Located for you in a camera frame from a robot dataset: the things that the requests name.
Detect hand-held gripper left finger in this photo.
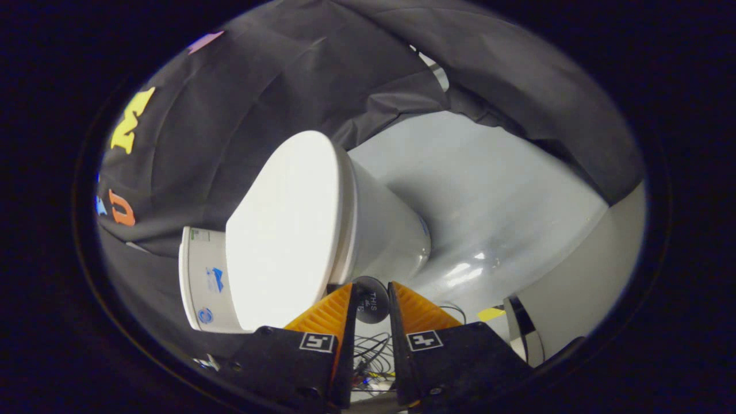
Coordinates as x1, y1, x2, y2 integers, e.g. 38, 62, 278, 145
227, 282, 358, 412

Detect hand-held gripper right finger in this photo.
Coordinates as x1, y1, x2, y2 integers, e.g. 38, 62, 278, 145
386, 281, 534, 412

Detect white toilet lid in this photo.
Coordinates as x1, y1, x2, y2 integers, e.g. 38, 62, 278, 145
225, 131, 357, 332

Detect black round lid tab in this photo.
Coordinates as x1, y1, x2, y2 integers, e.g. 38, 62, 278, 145
354, 276, 392, 324

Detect white toilet with tank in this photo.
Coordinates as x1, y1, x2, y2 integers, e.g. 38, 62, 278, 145
178, 144, 432, 334

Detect black backdrop cloth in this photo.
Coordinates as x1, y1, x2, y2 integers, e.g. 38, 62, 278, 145
95, 0, 645, 357

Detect thin black cables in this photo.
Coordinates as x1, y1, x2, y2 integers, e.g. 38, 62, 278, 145
352, 302, 466, 393

